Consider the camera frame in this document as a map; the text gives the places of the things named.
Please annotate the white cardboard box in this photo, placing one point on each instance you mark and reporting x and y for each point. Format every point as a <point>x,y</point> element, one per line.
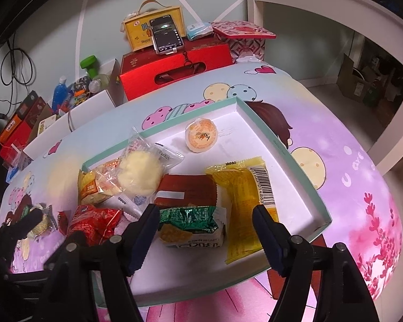
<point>90,107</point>

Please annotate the colourful toy pile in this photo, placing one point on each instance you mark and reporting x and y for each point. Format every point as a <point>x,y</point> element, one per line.
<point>79,89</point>

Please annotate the dark red box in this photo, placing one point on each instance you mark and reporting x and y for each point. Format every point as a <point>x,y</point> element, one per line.
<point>33,114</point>

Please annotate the white tray with teal rim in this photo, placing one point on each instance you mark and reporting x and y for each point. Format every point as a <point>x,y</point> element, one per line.
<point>221,127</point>

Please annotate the brown cardboard box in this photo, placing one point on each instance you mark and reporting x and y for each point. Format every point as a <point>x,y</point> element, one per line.
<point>352,84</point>

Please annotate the yellow snack packet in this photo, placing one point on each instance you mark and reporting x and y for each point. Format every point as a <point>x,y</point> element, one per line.
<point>245,208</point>

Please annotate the clear plastic ball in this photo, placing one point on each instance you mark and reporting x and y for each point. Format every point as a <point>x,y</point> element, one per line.
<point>99,82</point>

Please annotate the orange and black box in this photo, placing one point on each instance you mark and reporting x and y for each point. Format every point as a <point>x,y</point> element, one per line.
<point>11,127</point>

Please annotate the green cake packet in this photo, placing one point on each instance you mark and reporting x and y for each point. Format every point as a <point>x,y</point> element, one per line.
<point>188,218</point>

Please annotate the white bun clear packet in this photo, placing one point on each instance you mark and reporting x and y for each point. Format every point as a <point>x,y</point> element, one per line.
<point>141,167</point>

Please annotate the dark red snack packet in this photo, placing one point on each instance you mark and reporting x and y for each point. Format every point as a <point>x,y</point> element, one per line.
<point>188,187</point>

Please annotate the round jelly cup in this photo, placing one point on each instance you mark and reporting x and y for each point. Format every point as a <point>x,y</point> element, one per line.
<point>199,136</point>

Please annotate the blue bottle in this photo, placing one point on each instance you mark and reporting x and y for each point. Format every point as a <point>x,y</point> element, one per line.
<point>58,95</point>

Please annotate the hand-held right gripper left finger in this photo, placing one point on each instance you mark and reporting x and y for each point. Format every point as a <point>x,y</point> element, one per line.
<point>144,234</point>

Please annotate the orange yellow chip packet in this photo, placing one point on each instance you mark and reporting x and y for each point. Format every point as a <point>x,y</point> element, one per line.
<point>92,184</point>

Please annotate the clear plastic container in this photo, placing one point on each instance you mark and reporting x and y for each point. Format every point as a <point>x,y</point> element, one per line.
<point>15,156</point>

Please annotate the small red candy packet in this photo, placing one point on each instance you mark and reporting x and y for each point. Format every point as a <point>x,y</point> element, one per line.
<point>63,221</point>

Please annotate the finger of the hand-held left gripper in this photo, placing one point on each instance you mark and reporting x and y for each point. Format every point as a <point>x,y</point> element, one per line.
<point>20,229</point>
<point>77,237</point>

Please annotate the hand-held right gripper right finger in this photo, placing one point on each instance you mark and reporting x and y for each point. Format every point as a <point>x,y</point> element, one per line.
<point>268,234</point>

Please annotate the tissue pack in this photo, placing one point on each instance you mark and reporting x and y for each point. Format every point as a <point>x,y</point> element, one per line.
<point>199,30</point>

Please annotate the blue packet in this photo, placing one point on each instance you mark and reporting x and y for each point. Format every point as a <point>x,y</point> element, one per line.
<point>11,175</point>

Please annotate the round cake clear packet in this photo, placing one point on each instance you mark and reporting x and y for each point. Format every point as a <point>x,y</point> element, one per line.
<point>42,224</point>

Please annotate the red patterned gift box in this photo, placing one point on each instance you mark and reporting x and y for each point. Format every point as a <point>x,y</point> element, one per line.
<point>245,30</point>

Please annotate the smartphone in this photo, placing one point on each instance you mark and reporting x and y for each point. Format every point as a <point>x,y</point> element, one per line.
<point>166,33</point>

